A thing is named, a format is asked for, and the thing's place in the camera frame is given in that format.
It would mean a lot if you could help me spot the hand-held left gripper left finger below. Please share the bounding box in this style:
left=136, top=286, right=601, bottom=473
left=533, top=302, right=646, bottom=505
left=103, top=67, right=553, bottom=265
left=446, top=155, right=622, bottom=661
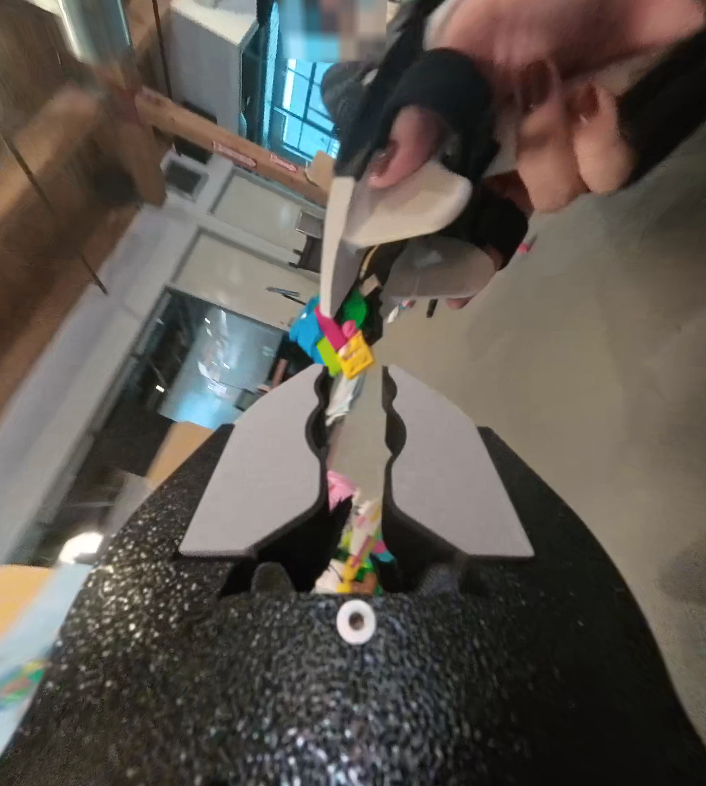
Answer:
left=178, top=364, right=330, bottom=558

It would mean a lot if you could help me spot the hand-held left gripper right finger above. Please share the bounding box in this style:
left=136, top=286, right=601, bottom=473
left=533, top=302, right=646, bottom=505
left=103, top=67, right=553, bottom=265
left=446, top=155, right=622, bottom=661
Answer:
left=381, top=364, right=536, bottom=561

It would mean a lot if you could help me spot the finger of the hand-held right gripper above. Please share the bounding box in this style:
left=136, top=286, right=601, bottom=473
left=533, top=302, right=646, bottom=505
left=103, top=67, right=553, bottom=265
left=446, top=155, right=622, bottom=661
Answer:
left=319, top=160, right=473, bottom=318
left=382, top=242, right=502, bottom=311

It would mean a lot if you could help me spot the blue lego assembly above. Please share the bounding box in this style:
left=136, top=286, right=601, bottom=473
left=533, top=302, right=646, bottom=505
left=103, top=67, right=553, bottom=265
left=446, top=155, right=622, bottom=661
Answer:
left=288, top=289, right=377, bottom=379

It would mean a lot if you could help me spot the person's right hand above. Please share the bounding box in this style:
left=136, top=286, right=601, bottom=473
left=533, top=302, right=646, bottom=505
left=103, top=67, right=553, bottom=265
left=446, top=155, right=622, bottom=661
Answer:
left=368, top=0, right=706, bottom=214

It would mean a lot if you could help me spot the pile of colourful toy bricks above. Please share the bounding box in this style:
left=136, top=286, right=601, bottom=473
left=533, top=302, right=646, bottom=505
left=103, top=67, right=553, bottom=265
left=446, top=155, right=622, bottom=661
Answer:
left=313, top=470, right=398, bottom=595

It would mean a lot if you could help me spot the paned window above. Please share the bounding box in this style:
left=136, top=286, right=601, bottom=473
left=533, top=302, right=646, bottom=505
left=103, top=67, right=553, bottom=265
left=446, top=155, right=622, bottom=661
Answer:
left=270, top=58, right=341, bottom=163

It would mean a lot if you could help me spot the wooden ceiling beam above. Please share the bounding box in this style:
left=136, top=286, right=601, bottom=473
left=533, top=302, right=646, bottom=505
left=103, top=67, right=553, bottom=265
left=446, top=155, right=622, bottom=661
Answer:
left=135, top=86, right=329, bottom=203

